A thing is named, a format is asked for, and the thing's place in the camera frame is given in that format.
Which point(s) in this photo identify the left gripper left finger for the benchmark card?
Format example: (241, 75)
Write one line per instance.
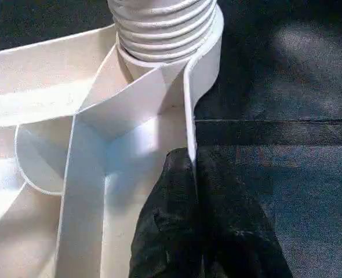
(165, 231)

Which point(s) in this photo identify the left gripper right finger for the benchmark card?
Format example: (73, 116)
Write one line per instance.
(235, 231)

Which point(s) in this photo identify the white plastic table top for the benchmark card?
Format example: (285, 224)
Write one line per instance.
(55, 116)

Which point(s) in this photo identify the white plastic table leg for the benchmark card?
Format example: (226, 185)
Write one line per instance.
(159, 29)

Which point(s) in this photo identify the black work mat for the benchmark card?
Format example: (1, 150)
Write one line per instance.
(287, 87)

